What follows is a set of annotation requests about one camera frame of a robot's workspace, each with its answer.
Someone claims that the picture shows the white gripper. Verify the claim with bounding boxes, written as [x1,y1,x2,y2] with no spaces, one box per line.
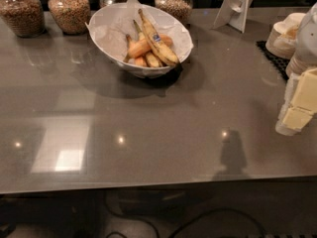
[275,68,317,136]

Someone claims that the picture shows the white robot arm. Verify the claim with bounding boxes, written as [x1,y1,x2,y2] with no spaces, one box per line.
[275,3,317,136]

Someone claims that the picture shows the white oval bowl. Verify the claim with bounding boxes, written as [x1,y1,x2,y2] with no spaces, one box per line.
[87,2,194,79]

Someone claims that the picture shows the white paper bowl liner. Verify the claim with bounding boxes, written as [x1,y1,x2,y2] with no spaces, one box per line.
[84,0,194,71]

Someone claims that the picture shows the black rubber mat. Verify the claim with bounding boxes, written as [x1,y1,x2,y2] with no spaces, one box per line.
[256,41,289,81]

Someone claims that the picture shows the white folded sign stand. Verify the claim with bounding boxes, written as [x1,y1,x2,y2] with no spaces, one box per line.
[212,0,254,33]

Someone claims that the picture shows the orange carrot lower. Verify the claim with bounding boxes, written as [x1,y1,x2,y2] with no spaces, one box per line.
[135,57,148,67]

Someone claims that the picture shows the orange carrot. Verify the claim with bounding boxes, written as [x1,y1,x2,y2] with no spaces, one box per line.
[124,34,173,62]
[135,57,148,67]

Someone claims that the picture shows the orange carrot upper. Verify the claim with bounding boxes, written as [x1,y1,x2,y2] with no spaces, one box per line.
[124,34,173,62]

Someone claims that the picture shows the glass jar of grains far-left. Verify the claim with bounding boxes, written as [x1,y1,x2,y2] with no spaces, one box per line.
[0,0,45,38]

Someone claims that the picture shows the black cable under table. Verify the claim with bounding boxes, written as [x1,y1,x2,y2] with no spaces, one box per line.
[104,191,268,238]

